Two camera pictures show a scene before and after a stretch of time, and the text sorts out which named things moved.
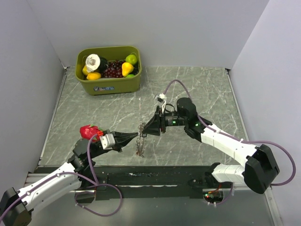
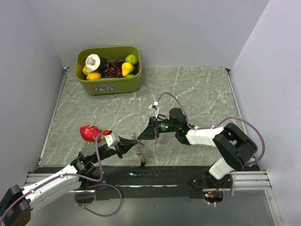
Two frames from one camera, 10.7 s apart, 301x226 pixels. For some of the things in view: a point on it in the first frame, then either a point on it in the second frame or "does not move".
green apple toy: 131,59 does not move
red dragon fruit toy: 87,131 does not move
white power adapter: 162,98 → 155,103
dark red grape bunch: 114,69 does not move
